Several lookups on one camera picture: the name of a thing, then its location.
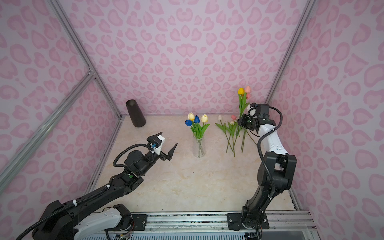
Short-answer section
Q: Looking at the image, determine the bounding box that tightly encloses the aluminium frame diagonal bar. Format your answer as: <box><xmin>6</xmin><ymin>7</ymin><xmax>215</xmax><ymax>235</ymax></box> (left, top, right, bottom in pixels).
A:
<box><xmin>1</xmin><ymin>71</ymin><xmax>94</xmax><ymax>193</ymax></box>

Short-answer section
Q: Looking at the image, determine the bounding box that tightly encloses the black cone vase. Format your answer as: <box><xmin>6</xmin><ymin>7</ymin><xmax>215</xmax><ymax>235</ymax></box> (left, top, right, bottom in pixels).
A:
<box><xmin>126</xmin><ymin>100</ymin><xmax>147</xmax><ymax>128</ymax></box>

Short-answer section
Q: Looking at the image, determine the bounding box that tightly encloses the bright yellow tulip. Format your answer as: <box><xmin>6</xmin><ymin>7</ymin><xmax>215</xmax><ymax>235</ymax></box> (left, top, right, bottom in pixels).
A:
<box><xmin>238</xmin><ymin>88</ymin><xmax>249</xmax><ymax>117</ymax></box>

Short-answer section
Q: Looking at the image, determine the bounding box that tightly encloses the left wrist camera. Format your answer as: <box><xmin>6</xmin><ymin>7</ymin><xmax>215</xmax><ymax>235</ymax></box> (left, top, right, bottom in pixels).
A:
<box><xmin>149</xmin><ymin>136</ymin><xmax>165</xmax><ymax>150</ymax></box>

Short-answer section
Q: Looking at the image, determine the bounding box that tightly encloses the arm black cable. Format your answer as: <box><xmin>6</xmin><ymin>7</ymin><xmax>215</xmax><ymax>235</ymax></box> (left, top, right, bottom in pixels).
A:
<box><xmin>14</xmin><ymin>143</ymin><xmax>152</xmax><ymax>240</ymax></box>
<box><xmin>247</xmin><ymin>105</ymin><xmax>283</xmax><ymax>200</ymax></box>

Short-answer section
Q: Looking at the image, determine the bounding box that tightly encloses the yellow white tulip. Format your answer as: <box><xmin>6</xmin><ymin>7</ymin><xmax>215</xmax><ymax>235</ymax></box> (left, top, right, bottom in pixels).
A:
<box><xmin>200</xmin><ymin>114</ymin><xmax>210</xmax><ymax>139</ymax></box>
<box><xmin>187</xmin><ymin>113</ymin><xmax>195</xmax><ymax>121</ymax></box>

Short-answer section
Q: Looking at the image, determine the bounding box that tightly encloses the right corner aluminium post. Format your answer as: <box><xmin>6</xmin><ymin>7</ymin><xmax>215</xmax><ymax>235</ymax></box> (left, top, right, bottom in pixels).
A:
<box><xmin>265</xmin><ymin>0</ymin><xmax>318</xmax><ymax>105</ymax></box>

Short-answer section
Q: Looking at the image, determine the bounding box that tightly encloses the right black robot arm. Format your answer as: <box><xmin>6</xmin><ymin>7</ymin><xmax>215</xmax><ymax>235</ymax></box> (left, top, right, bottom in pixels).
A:
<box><xmin>227</xmin><ymin>103</ymin><xmax>297</xmax><ymax>236</ymax></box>

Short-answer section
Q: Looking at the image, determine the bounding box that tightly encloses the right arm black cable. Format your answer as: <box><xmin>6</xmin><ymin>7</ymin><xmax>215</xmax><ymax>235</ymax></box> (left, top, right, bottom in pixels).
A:
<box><xmin>247</xmin><ymin>105</ymin><xmax>283</xmax><ymax>200</ymax></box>

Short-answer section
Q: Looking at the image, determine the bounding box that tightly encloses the clear glass vase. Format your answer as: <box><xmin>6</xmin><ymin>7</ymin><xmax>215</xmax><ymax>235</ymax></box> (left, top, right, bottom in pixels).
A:
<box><xmin>192</xmin><ymin>135</ymin><xmax>206</xmax><ymax>158</ymax></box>

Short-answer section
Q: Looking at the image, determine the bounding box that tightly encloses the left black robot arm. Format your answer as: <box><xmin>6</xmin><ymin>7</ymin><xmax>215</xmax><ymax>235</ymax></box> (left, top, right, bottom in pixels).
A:
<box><xmin>18</xmin><ymin>133</ymin><xmax>177</xmax><ymax>240</ymax></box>

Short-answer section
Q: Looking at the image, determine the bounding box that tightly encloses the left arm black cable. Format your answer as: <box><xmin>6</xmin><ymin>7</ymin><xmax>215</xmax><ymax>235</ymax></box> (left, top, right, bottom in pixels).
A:
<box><xmin>14</xmin><ymin>143</ymin><xmax>152</xmax><ymax>240</ymax></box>

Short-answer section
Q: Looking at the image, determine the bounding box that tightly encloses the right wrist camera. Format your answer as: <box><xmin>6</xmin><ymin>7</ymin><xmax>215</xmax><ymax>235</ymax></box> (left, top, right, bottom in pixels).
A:
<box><xmin>256</xmin><ymin>104</ymin><xmax>270</xmax><ymax>119</ymax></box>

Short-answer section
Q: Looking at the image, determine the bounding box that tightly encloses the corner aluminium post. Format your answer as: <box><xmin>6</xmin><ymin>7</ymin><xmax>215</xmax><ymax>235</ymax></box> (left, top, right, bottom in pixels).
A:
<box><xmin>265</xmin><ymin>0</ymin><xmax>318</xmax><ymax>105</ymax></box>
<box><xmin>47</xmin><ymin>0</ymin><xmax>123</xmax><ymax>120</ymax></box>

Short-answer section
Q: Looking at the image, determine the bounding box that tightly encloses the bunch of artificial tulips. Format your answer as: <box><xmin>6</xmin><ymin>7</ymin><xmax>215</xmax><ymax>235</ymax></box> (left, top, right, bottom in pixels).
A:
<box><xmin>215</xmin><ymin>115</ymin><xmax>256</xmax><ymax>157</ymax></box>

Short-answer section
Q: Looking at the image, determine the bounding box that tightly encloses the left corner aluminium post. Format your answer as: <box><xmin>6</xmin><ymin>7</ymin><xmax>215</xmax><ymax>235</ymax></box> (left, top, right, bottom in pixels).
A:
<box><xmin>47</xmin><ymin>0</ymin><xmax>123</xmax><ymax>120</ymax></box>

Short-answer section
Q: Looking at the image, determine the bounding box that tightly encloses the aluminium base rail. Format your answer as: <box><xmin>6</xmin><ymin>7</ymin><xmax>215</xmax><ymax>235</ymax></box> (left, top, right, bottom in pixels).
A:
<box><xmin>55</xmin><ymin>209</ymin><xmax>320</xmax><ymax>240</ymax></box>

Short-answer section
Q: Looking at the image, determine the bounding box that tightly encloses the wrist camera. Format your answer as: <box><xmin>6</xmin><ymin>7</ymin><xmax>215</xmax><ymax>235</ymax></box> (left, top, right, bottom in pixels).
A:
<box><xmin>256</xmin><ymin>104</ymin><xmax>270</xmax><ymax>119</ymax></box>
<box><xmin>149</xmin><ymin>136</ymin><xmax>165</xmax><ymax>150</ymax></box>

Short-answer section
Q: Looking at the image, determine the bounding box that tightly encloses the dark blue tulip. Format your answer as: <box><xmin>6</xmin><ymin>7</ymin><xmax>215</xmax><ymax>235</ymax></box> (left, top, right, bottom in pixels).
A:
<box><xmin>194</xmin><ymin>115</ymin><xmax>202</xmax><ymax>139</ymax></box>

